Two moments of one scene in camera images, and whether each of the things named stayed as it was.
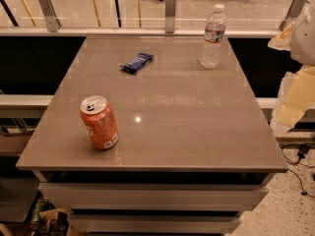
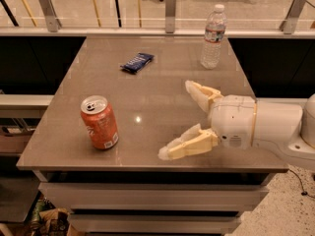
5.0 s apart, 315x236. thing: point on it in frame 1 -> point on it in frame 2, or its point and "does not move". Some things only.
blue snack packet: [138, 63] does not move
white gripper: [304, 38] -> [233, 120]
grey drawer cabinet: [194, 147] does not move
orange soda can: [99, 121] does not move
